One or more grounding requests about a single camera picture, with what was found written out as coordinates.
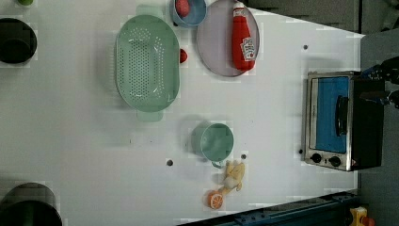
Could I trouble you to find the yellow red toy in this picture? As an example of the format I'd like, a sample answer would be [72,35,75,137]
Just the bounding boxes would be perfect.
[350,206,375,226]

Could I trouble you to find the black toaster oven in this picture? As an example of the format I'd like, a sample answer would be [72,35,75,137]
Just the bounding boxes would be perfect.
[304,71,385,171]

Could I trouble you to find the green perforated colander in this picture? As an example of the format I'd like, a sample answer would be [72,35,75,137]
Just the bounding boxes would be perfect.
[115,5,180,122]

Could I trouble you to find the orange slice toy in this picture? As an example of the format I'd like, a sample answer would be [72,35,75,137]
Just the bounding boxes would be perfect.
[207,190,223,209]

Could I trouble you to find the blue metal frame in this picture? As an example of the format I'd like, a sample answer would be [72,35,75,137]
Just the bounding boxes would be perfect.
[180,192,360,226]

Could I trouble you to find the pink toy fruit in bowl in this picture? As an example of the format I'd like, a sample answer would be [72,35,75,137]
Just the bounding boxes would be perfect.
[175,0,190,17]

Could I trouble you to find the black cylinder upper post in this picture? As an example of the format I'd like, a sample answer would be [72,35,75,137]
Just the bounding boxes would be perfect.
[0,18,38,64]

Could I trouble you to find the green small object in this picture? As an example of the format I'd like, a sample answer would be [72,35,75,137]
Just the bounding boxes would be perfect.
[18,0,34,6]

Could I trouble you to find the peeled toy banana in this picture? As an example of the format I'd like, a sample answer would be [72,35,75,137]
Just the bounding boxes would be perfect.
[219,161,246,196]

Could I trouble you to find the blue bowl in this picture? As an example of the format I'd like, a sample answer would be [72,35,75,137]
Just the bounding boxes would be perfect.
[170,0,207,27]

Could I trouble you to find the green mug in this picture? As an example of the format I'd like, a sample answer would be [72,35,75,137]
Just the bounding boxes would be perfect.
[191,121,234,169]

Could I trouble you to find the red ketchup bottle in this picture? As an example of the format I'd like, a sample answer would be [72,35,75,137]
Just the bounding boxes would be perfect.
[231,2,256,72]

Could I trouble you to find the red toy strawberry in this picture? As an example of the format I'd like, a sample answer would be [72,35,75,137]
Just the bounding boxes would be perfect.
[180,49,188,63]

